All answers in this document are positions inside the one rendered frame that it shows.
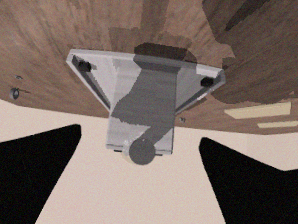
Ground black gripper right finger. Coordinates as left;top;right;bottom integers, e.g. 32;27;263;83
198;137;298;224

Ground beige flat square block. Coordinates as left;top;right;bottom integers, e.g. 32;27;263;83
257;120;298;128
223;101;291;119

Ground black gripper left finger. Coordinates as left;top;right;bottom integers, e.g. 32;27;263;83
0;124;81;224

